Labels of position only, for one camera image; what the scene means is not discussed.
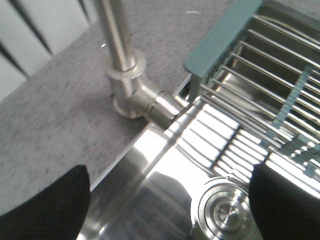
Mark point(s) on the round steel sink drain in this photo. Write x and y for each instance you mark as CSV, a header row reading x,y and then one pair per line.
x,y
221,211

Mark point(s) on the stainless steel sink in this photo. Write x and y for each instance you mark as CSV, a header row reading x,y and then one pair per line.
x,y
147,194

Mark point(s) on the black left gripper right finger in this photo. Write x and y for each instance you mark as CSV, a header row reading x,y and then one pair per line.
x,y
281,209

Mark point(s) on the stainless steel faucet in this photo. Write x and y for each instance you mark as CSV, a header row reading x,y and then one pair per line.
x,y
134,95

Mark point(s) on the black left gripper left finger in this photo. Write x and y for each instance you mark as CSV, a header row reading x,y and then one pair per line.
x,y
56,213

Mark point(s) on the teal wire dish rack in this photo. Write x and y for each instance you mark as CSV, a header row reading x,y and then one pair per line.
x,y
255,89

